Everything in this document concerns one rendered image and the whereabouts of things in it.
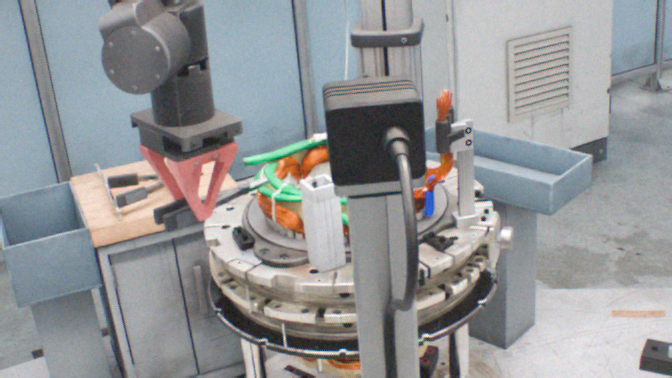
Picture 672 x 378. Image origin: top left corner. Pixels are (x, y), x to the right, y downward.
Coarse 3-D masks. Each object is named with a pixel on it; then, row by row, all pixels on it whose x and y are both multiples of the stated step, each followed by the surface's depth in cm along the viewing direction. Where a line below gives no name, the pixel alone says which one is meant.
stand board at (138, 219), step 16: (144, 160) 125; (80, 176) 121; (96, 176) 121; (208, 176) 117; (80, 192) 116; (96, 192) 116; (112, 192) 115; (160, 192) 114; (96, 208) 111; (112, 208) 110; (128, 208) 110; (144, 208) 110; (96, 224) 107; (112, 224) 106; (128, 224) 107; (144, 224) 108; (96, 240) 106; (112, 240) 107
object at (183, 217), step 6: (180, 210) 82; (186, 210) 82; (168, 216) 81; (174, 216) 81; (180, 216) 82; (186, 216) 82; (192, 216) 83; (168, 222) 81; (174, 222) 82; (180, 222) 82; (186, 222) 82; (192, 222) 83; (168, 228) 81; (174, 228) 82
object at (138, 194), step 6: (126, 192) 107; (132, 192) 107; (138, 192) 108; (144, 192) 108; (120, 198) 107; (126, 198) 107; (132, 198) 108; (138, 198) 108; (144, 198) 109; (120, 204) 107; (126, 204) 107
